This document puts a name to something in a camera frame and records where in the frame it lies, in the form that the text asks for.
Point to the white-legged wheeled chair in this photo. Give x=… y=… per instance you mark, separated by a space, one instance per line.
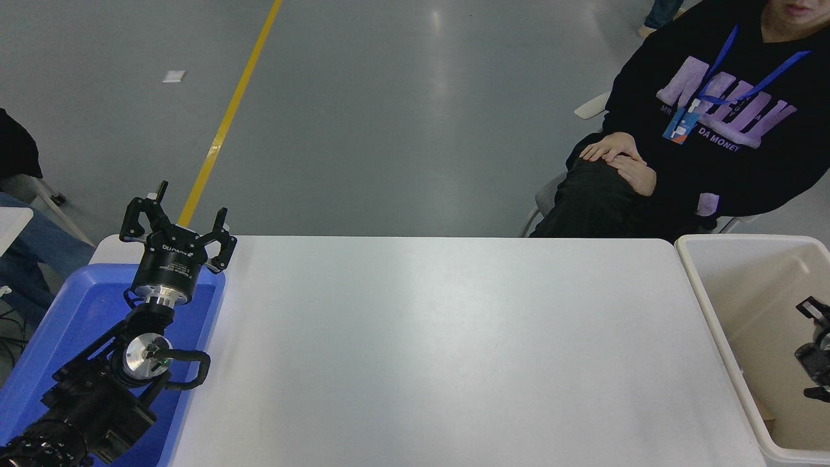
x=47 y=191

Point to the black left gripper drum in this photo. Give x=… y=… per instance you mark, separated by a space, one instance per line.
x=168 y=266

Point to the grey chair with white armrest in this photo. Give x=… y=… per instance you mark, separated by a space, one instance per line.
x=548 y=191

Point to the person's right hand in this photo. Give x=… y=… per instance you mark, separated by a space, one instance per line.
x=613 y=148

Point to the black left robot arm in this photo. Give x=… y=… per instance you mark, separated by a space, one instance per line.
x=97 y=402

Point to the person beside blue tray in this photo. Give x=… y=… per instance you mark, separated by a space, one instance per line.
x=19 y=246

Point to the person beside bin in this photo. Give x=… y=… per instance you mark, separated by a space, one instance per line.
x=648 y=84

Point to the standing person's legs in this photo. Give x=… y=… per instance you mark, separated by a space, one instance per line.
x=661 y=11

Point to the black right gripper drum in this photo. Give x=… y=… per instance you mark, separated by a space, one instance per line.
x=817 y=360

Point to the blue plastic tray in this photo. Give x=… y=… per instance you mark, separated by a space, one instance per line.
x=78 y=305

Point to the white paper scrap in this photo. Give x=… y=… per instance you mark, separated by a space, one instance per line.
x=174 y=76

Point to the large pale plastic bin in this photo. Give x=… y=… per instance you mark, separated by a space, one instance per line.
x=752 y=292

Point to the person's left hand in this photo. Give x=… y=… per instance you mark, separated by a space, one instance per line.
x=639 y=176

